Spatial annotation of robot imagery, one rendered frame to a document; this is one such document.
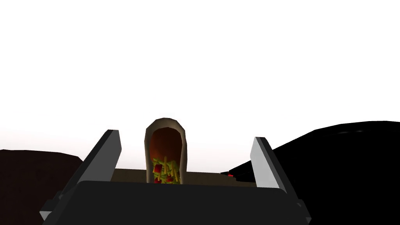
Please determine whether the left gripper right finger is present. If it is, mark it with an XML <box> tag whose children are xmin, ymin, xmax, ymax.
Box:
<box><xmin>250</xmin><ymin>136</ymin><xmax>312</xmax><ymax>223</ymax></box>

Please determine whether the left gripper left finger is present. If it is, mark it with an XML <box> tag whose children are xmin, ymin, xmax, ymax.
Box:
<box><xmin>39</xmin><ymin>129</ymin><xmax>122</xmax><ymax>221</ymax></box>

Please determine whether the taco with red green filling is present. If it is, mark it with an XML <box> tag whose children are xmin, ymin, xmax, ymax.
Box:
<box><xmin>144</xmin><ymin>117</ymin><xmax>188</xmax><ymax>185</ymax></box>

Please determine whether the large black rounded shape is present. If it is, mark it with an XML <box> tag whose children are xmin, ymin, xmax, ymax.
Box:
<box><xmin>220</xmin><ymin>120</ymin><xmax>400</xmax><ymax>225</ymax></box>

